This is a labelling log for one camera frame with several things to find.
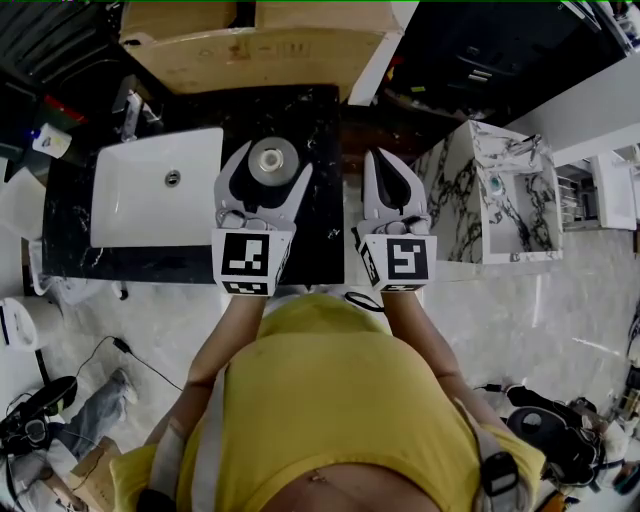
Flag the large cardboard box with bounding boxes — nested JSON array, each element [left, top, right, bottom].
[[119, 1, 405, 96]]

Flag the person's yellow shirt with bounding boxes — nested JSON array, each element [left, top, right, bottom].
[[109, 293, 546, 512]]

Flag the small cardboard box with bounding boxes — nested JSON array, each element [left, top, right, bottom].
[[69, 435, 124, 512]]

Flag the black marble vanity counter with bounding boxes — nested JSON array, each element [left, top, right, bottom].
[[41, 83, 347, 286]]

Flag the white rectangular sink basin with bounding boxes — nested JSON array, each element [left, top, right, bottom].
[[89, 127, 225, 249]]

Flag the black metal shelf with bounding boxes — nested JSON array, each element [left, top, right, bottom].
[[0, 1, 126, 86]]

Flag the person's white trousers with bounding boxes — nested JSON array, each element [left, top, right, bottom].
[[272, 283, 349, 314]]

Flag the black shoulder device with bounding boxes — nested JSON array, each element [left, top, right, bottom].
[[480, 450, 521, 499], [137, 488, 176, 512]]

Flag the white pillar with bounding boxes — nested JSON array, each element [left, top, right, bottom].
[[347, 1, 421, 106]]

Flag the chrome faucet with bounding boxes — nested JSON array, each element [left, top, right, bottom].
[[504, 133, 544, 164], [112, 79, 164, 142]]

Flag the grey harness strap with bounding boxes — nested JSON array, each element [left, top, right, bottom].
[[149, 369, 231, 512], [452, 397, 501, 459]]

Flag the black cabinet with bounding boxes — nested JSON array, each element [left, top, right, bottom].
[[384, 1, 631, 126]]

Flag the white appliance with black stripe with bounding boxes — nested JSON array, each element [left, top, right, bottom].
[[0, 296, 41, 352]]

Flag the person's left forearm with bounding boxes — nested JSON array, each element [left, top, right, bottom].
[[144, 292, 266, 446]]

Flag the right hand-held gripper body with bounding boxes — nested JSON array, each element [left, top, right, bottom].
[[356, 214, 438, 293]]

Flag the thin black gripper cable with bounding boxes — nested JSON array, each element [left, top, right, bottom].
[[344, 291, 385, 313]]

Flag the person's right forearm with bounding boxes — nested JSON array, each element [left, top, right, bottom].
[[382, 289, 464, 401]]

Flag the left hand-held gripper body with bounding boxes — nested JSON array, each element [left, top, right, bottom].
[[211, 208, 297, 298]]

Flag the person's bare belly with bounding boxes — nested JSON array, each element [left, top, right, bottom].
[[249, 463, 484, 512]]

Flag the white marble sink cabinet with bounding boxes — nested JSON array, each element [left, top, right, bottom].
[[409, 119, 565, 265]]

